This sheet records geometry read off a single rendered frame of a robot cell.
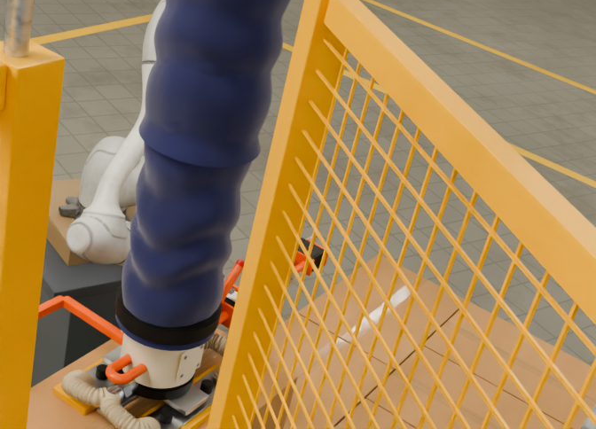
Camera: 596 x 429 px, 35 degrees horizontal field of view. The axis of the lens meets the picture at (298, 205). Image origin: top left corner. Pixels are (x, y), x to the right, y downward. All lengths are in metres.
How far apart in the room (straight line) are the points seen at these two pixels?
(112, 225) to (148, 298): 0.39
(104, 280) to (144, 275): 0.97
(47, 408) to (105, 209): 0.49
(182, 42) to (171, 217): 0.35
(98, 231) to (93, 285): 0.62
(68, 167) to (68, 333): 2.04
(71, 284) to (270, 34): 1.36
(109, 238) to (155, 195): 0.46
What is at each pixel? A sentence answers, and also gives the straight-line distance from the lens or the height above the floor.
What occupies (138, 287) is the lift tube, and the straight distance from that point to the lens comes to 1.94.
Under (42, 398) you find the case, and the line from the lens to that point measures 2.15.
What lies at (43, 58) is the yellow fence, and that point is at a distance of 0.77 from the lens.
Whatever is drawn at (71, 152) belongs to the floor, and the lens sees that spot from 5.17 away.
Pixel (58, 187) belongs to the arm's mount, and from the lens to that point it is 3.14.
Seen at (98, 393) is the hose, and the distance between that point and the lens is 2.04.
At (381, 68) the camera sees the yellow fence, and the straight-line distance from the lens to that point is 0.97.
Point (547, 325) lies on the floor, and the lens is 4.75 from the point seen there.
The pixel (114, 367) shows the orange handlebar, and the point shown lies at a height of 1.09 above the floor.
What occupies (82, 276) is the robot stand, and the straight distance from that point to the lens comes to 2.88.
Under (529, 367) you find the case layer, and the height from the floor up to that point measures 0.54.
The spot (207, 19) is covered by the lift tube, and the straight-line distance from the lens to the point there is 1.64.
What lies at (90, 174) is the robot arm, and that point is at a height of 1.00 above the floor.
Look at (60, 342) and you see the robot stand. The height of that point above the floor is 0.41.
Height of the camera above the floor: 2.39
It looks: 28 degrees down
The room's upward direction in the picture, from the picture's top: 14 degrees clockwise
